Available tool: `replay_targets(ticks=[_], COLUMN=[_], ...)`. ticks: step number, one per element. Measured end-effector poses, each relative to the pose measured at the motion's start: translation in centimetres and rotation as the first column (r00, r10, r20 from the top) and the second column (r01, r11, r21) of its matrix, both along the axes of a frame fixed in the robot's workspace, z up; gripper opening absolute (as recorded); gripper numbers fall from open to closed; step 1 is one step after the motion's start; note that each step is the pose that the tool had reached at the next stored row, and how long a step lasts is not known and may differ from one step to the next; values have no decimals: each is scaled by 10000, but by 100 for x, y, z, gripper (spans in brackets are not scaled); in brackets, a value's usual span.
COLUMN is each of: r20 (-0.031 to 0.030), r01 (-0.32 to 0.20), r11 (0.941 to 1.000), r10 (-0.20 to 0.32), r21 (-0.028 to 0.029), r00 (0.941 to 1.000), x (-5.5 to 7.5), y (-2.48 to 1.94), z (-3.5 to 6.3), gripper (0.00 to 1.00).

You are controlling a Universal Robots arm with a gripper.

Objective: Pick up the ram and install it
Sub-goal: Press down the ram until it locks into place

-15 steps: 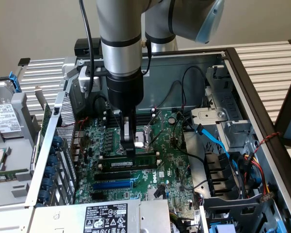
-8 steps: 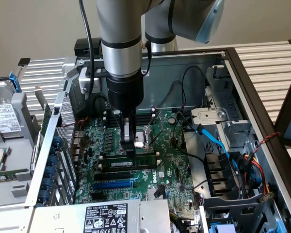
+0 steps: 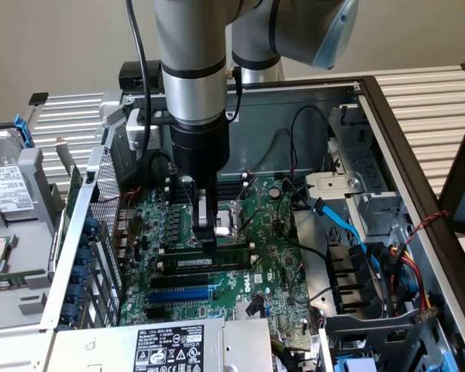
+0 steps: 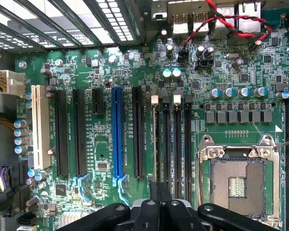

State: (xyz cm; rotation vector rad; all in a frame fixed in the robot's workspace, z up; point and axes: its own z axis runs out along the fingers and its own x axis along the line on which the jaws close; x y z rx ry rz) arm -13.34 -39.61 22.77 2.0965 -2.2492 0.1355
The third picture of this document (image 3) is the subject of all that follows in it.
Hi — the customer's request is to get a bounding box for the open grey PC case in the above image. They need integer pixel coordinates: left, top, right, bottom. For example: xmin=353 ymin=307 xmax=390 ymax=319
xmin=38 ymin=75 xmax=465 ymax=372

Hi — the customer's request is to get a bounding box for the twisted red black wire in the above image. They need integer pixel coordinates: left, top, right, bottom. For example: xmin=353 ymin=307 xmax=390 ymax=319
xmin=405 ymin=210 xmax=450 ymax=246

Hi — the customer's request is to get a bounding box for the grey parts rack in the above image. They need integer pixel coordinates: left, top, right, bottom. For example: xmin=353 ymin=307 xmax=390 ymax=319
xmin=0 ymin=146 xmax=69 ymax=334

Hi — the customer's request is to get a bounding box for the blue slot retainer knob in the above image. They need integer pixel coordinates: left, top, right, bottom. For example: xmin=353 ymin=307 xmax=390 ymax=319
xmin=71 ymin=247 xmax=94 ymax=268
xmin=66 ymin=282 xmax=87 ymax=302
xmin=61 ymin=302 xmax=81 ymax=322
xmin=83 ymin=215 xmax=102 ymax=236
xmin=69 ymin=265 xmax=90 ymax=284

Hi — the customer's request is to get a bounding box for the blue expansion slot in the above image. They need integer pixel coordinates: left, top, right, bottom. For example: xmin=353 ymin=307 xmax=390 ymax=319
xmin=146 ymin=288 xmax=213 ymax=306

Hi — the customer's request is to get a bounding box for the silver power supply unit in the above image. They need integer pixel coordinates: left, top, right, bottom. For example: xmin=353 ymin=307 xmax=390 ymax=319
xmin=42 ymin=318 xmax=274 ymax=372

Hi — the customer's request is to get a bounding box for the silver hard disk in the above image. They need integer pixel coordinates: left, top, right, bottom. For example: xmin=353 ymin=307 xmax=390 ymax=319
xmin=0 ymin=127 xmax=38 ymax=222

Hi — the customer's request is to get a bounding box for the silver disk bay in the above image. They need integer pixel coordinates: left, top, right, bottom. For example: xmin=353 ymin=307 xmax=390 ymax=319
xmin=304 ymin=103 xmax=408 ymax=241

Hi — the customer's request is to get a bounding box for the short black expansion slot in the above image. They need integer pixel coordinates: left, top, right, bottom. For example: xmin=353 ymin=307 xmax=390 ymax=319
xmin=146 ymin=307 xmax=172 ymax=321

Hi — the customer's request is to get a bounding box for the dark framed side panel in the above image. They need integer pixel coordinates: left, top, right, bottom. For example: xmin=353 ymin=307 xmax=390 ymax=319
xmin=438 ymin=91 xmax=465 ymax=236

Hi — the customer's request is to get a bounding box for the thick black camera cable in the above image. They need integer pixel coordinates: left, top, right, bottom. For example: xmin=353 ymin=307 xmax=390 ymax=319
xmin=126 ymin=0 xmax=153 ymax=160

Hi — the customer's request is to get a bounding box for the yellow power wire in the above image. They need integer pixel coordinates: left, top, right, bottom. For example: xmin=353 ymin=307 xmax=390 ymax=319
xmin=401 ymin=250 xmax=433 ymax=307

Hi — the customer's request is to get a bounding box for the silver socket cover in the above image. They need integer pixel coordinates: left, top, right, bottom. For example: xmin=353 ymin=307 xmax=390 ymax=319
xmin=234 ymin=177 xmax=264 ymax=233

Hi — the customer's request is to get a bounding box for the blue disk caddy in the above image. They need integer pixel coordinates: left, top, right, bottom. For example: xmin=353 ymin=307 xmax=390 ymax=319
xmin=13 ymin=113 xmax=35 ymax=150

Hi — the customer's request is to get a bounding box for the green motherboard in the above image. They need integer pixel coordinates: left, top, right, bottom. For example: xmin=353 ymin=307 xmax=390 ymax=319
xmin=118 ymin=176 xmax=322 ymax=342

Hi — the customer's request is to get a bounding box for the blue flat wire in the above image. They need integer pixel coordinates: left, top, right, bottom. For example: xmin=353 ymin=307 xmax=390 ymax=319
xmin=311 ymin=196 xmax=383 ymax=272

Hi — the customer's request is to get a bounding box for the CPU socket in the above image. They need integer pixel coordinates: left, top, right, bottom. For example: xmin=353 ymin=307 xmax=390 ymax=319
xmin=185 ymin=199 xmax=243 ymax=247

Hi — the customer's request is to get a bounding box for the black plastic air shroud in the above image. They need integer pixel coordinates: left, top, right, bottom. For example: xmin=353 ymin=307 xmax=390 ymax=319
xmin=325 ymin=240 xmax=379 ymax=315

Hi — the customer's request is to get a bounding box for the red power wire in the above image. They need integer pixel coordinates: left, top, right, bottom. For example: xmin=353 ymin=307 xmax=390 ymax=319
xmin=391 ymin=255 xmax=429 ymax=309

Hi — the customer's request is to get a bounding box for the thin black fan wire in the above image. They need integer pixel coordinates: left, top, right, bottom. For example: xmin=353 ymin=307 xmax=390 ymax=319
xmin=246 ymin=105 xmax=331 ymax=175

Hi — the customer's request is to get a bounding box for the green graphics card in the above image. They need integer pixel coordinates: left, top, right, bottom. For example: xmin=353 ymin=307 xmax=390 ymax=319
xmin=55 ymin=135 xmax=84 ymax=257

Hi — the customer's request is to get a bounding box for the small silver heatsink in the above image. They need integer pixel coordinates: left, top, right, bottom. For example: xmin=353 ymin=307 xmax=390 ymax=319
xmin=233 ymin=301 xmax=257 ymax=319

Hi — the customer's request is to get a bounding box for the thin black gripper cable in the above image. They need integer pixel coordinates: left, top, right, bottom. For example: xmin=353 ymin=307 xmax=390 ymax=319
xmin=226 ymin=65 xmax=244 ymax=122

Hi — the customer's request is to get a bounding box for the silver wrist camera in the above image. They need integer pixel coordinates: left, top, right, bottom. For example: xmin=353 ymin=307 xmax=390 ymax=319
xmin=126 ymin=108 xmax=162 ymax=152

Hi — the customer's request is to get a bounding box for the black box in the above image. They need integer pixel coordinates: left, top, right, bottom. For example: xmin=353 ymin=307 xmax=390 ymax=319
xmin=118 ymin=60 xmax=164 ymax=90

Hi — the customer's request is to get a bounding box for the curved black wire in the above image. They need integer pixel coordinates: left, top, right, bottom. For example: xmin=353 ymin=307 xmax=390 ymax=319
xmin=276 ymin=184 xmax=330 ymax=260

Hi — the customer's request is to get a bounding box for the long black expansion slot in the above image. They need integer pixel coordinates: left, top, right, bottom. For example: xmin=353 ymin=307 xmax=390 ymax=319
xmin=150 ymin=272 xmax=210 ymax=291

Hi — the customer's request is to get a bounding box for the looped black wire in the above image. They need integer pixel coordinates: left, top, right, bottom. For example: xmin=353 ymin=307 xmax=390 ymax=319
xmin=147 ymin=152 xmax=174 ymax=193

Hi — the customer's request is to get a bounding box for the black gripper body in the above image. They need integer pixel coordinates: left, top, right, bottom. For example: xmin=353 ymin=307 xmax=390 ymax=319
xmin=169 ymin=117 xmax=233 ymax=186

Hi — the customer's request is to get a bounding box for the thin red wire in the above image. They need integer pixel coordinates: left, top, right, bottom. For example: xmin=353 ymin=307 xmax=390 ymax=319
xmin=94 ymin=187 xmax=143 ymax=250

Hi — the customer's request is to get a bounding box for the blue plastic bracket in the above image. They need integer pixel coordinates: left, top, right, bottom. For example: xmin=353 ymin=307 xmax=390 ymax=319
xmin=334 ymin=356 xmax=377 ymax=372

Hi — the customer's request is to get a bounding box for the green RAM stick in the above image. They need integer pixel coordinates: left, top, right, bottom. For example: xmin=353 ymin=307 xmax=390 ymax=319
xmin=0 ymin=277 xmax=29 ymax=292
xmin=165 ymin=250 xmax=253 ymax=271

